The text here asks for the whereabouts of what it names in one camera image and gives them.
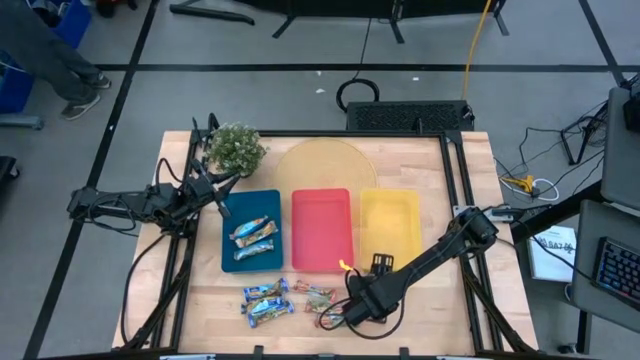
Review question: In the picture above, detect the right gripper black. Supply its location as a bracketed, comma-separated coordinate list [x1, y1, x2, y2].
[349, 253, 396, 301]

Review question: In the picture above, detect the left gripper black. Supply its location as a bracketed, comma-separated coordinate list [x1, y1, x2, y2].
[183, 169, 242, 219]

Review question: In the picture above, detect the yellow plastic tray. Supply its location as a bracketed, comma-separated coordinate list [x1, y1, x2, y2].
[359, 188, 424, 274]

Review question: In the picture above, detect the light blue granola bar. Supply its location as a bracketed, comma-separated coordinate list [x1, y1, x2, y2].
[228, 214, 270, 241]
[233, 238, 275, 262]
[234, 220, 279, 250]

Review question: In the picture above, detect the red plastic tray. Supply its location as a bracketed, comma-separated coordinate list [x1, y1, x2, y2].
[291, 187, 355, 274]

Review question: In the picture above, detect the blue plastic tray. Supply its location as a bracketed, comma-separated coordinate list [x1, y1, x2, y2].
[221, 188, 285, 275]

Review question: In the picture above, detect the small potted green plant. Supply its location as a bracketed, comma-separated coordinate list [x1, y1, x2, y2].
[206, 122, 270, 179]

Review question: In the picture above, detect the round yellow woven placemat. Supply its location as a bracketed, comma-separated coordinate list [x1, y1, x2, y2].
[273, 137, 380, 229]

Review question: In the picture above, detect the black perforated metal case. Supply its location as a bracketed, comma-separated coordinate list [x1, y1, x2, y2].
[345, 99, 475, 134]

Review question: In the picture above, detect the white printed booklet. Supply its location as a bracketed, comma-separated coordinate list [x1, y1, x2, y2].
[527, 224, 579, 284]

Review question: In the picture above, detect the black floor stand bar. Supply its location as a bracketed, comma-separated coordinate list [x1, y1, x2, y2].
[168, 3, 256, 26]

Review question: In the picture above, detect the grey desk with keyboard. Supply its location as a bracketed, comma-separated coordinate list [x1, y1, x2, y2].
[571, 199, 640, 335]

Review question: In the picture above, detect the grey metal floor foot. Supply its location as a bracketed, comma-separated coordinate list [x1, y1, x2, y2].
[0, 114, 45, 131]

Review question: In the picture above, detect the black floor object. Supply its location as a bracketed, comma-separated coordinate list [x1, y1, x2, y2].
[0, 155, 21, 182]

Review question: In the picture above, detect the black tripod stand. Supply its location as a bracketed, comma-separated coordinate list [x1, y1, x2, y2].
[559, 99, 609, 166]

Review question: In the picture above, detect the blue storage bin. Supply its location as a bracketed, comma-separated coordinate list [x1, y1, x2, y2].
[0, 49, 36, 115]
[29, 0, 93, 50]

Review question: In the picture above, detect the black partition screen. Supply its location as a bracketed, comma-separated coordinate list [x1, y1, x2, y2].
[234, 0, 510, 45]

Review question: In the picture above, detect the person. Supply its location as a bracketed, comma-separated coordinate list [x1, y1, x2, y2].
[0, 0, 112, 121]

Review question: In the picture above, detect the black backlit keyboard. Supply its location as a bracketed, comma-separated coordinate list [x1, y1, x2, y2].
[592, 236, 640, 311]

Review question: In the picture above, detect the grey side desk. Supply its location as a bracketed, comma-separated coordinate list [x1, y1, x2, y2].
[599, 87, 640, 211]

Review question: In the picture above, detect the black desk device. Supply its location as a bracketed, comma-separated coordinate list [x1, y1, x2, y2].
[622, 92, 640, 134]

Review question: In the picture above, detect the black aluminium table frame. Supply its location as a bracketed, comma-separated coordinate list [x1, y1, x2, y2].
[113, 113, 539, 356]

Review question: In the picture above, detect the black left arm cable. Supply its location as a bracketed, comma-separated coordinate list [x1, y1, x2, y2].
[119, 232, 169, 346]

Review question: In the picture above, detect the black coiled cable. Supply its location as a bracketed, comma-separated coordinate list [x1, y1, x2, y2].
[335, 17, 381, 114]

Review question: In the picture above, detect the yellow cable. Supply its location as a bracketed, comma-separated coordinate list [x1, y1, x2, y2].
[459, 0, 494, 101]

